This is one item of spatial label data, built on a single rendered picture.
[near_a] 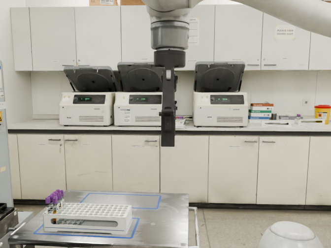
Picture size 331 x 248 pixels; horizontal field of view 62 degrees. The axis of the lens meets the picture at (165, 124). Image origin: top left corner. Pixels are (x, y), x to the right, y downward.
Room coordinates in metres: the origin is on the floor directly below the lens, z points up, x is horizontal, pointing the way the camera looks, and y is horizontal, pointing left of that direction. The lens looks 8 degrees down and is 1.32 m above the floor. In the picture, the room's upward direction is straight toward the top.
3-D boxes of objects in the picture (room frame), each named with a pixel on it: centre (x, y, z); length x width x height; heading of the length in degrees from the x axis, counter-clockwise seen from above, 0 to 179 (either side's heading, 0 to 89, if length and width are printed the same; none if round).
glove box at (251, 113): (3.27, -1.11, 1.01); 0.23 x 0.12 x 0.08; 87
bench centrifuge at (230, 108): (3.15, -0.59, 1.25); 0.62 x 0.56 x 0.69; 177
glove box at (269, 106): (3.27, -1.14, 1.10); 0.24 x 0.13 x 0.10; 86
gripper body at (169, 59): (0.67, -0.01, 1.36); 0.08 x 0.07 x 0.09; 177
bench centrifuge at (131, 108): (3.19, 0.26, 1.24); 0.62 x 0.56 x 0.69; 178
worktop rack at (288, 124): (2.95, -1.18, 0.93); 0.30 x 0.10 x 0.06; 79
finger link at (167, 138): (0.60, -0.01, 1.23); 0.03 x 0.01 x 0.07; 87
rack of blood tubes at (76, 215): (0.95, 0.28, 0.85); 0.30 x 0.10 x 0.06; 85
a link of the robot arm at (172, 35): (0.67, -0.01, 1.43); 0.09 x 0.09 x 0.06
